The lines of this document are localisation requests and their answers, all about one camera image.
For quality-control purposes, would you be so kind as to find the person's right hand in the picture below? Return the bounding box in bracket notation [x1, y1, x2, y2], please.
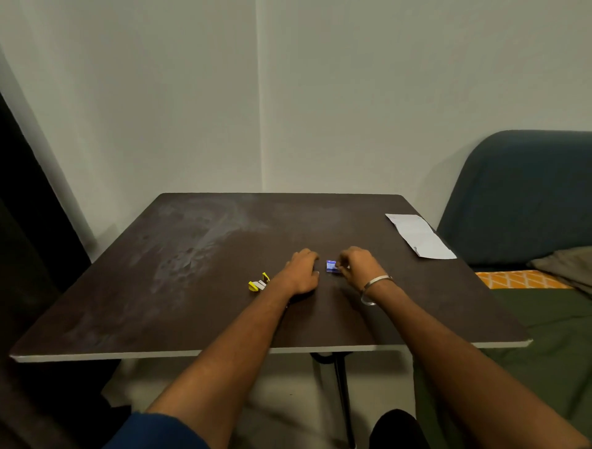
[336, 246, 390, 293]

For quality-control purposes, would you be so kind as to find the person's left hand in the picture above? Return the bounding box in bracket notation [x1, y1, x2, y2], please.
[279, 248, 321, 297]

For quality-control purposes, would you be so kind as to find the person's right forearm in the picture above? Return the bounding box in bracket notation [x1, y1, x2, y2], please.
[364, 279, 592, 449]

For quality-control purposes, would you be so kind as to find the person's left forearm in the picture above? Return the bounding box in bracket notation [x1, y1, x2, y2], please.
[145, 277, 298, 449]

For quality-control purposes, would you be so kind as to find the silver bangle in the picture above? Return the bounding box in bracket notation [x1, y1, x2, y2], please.
[360, 275, 394, 307]

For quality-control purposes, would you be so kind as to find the white paper sheet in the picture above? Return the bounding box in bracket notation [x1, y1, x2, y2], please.
[385, 213, 458, 261]

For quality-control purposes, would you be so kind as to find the black metal table leg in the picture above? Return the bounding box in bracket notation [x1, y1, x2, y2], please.
[309, 352, 357, 449]

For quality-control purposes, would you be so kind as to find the person's black trouser knee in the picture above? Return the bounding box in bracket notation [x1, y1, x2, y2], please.
[368, 409, 431, 449]

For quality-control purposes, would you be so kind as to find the orange patterned cushion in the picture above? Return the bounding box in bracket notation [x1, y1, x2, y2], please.
[475, 270, 574, 290]

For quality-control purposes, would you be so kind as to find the dark blue sofa backrest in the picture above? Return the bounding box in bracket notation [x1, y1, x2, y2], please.
[437, 130, 592, 267]

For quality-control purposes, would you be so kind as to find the green bed sheet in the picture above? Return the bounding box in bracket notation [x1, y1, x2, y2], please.
[413, 287, 592, 449]

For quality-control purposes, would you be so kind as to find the grey-brown cloth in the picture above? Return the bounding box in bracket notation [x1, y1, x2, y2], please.
[529, 246, 592, 297]

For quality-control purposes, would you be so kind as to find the blue shirt sleeve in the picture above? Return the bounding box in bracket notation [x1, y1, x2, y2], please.
[103, 412, 212, 449]

